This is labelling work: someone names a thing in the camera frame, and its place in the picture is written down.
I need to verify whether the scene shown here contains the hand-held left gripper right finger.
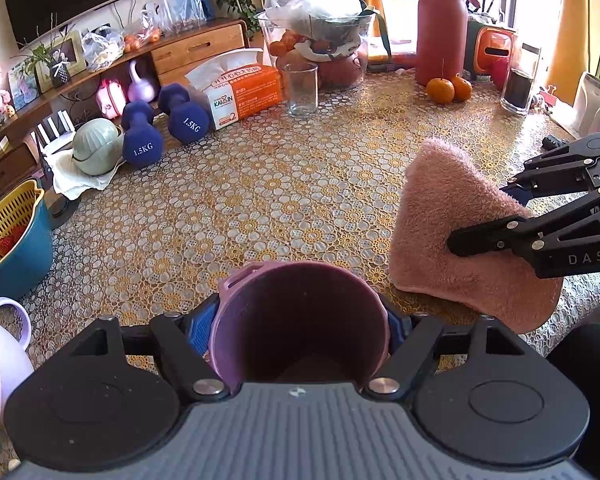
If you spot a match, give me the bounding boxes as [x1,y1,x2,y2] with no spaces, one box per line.
[362,302,523,403]

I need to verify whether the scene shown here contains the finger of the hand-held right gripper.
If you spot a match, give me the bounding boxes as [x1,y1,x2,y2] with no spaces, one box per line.
[499,142,600,207]
[447,187,600,281]

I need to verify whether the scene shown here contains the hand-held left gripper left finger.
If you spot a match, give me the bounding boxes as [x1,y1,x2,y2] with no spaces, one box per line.
[72,300,231,403]

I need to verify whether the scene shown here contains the pink fluffy towel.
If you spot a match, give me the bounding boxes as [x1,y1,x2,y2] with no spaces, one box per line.
[389,137,565,335]

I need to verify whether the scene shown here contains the purple plastic cup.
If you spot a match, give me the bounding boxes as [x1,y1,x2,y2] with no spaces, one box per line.
[207,260,392,396]

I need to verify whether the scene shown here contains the white pouch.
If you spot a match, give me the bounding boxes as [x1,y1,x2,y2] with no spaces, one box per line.
[572,72,600,137]

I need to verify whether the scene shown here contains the black remote control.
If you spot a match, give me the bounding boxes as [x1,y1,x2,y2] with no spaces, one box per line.
[541,135,576,152]

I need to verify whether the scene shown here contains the red binder clips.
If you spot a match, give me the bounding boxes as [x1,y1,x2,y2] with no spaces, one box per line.
[532,87,558,111]

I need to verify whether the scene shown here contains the glass with dark liquid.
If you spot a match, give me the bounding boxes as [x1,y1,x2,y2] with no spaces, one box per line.
[500,42,542,117]

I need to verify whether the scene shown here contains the orange fruit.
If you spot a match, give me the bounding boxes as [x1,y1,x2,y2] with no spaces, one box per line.
[450,75,473,102]
[426,76,455,105]

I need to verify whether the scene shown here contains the small red cup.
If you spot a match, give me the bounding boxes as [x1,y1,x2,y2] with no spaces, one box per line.
[490,57,511,88]

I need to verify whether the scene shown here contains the orange and green desktop bin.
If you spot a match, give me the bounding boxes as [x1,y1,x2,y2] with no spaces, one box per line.
[464,20,518,81]

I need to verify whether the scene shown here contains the large red water bottle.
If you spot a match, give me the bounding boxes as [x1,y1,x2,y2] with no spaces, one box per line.
[400,0,470,87]

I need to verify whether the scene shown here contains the black round object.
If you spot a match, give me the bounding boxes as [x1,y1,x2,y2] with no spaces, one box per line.
[547,322,600,461]

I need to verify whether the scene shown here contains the black utensil set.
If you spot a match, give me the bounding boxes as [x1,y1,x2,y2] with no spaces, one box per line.
[466,0,503,26]

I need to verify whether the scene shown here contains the black stand base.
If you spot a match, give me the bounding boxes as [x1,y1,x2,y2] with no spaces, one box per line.
[42,160,81,231]

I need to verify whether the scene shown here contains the blue plastic basin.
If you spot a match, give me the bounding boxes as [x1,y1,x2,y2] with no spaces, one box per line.
[0,180,55,306]

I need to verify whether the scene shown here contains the blue dumbbell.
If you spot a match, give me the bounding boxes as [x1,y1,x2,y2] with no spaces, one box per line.
[121,101,165,170]
[158,83,211,146]

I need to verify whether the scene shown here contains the white cloth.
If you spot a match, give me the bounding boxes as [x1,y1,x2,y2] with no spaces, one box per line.
[44,145,126,205]

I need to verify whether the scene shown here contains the green stacked bowls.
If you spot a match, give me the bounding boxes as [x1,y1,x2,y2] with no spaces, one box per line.
[71,118,126,177]

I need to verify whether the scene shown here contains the red round fruit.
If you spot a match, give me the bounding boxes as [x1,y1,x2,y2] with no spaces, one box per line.
[320,57,366,89]

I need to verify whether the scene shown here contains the glass fruit bowl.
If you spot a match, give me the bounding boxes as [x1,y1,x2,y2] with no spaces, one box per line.
[257,7,373,92]

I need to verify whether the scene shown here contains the yellow plastic colander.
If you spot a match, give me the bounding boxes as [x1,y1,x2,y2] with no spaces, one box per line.
[0,180,46,281]

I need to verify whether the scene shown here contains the clear glass tumbler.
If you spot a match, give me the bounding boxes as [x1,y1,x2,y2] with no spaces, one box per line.
[282,62,320,117]

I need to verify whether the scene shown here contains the orange and white tissue box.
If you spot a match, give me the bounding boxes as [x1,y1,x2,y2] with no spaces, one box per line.
[185,48,283,132]

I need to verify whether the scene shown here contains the white router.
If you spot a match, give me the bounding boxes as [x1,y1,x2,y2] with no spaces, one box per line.
[32,112,77,153]

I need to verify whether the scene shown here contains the purple kettlebell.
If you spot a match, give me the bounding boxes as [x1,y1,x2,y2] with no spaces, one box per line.
[127,60,156,103]

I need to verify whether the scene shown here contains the pink small bag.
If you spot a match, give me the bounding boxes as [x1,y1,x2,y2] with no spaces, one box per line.
[96,78,122,120]

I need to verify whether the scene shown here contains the wooden television cabinet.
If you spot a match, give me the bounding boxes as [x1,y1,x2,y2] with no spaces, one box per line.
[0,17,251,211]

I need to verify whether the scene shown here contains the dark vase with twigs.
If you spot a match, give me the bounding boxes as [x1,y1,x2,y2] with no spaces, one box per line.
[15,12,81,90]

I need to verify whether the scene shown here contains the pile of small oranges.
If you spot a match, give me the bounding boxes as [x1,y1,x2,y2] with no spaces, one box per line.
[124,27,163,53]

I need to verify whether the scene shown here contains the crumpled clear plastic bag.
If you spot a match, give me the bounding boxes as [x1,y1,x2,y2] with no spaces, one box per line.
[80,27,126,72]

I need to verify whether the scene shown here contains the small unframed photo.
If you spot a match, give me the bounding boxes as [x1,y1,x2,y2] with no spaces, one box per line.
[7,57,41,111]

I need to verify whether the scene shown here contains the clear bag with blue item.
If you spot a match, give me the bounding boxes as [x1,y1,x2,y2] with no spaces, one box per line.
[160,0,216,28]

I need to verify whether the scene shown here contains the green photo frame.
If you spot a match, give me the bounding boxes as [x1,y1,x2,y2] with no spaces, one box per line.
[32,30,88,93]

